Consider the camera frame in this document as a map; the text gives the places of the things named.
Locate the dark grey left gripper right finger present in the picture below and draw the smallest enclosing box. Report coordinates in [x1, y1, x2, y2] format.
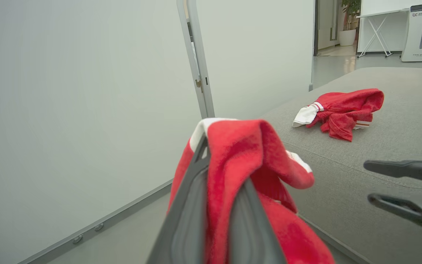
[229, 179, 287, 264]

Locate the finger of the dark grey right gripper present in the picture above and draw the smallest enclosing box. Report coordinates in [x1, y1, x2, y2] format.
[363, 159, 422, 186]
[367, 193, 422, 236]

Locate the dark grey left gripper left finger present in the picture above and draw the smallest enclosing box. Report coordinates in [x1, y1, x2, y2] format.
[147, 135, 211, 264]

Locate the red garment white trim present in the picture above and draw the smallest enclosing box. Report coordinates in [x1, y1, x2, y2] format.
[167, 118, 336, 264]

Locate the red shorts white striped waistband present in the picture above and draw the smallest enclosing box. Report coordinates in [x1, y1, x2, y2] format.
[292, 88, 385, 143]

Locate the white folding table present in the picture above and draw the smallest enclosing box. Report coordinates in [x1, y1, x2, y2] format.
[355, 8, 411, 59]

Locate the potted green plant white pot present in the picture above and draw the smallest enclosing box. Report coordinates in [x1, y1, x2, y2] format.
[338, 0, 362, 47]

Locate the grey partition bottom rail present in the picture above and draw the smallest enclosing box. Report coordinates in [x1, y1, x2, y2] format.
[16, 179, 174, 264]

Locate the grey partition end post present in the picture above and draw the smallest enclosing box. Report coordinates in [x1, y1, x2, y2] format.
[308, 0, 320, 92]

